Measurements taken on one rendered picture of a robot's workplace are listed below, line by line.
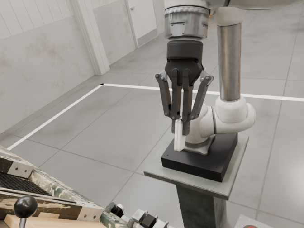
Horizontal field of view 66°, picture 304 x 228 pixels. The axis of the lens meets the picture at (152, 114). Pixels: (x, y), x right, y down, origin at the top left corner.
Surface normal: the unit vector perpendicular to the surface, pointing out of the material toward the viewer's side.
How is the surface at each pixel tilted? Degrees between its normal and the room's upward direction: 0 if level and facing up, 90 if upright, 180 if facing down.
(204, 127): 86
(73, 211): 90
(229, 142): 2
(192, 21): 71
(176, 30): 66
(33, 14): 90
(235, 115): 88
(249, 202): 0
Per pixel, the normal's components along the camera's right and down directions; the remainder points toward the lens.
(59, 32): 0.85, 0.12
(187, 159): -0.19, -0.82
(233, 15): -0.06, 0.61
